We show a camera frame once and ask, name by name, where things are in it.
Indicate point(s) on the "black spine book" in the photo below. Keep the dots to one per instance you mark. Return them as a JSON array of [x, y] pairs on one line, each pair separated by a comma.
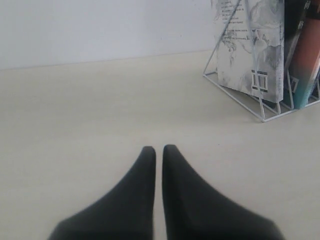
[[294, 16]]

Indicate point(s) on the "white wire book rack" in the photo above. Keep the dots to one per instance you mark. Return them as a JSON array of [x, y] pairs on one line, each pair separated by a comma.
[[263, 109]]

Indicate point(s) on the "grey marbled white book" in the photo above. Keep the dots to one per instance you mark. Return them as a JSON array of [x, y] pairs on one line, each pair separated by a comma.
[[250, 54]]

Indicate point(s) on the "red teal spine book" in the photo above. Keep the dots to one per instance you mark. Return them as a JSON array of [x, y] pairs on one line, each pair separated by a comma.
[[305, 62]]

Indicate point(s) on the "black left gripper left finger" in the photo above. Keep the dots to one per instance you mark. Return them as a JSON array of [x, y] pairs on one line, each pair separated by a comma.
[[124, 213]]

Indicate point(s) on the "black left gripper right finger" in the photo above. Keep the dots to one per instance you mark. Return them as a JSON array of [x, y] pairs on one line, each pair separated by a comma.
[[194, 210]]

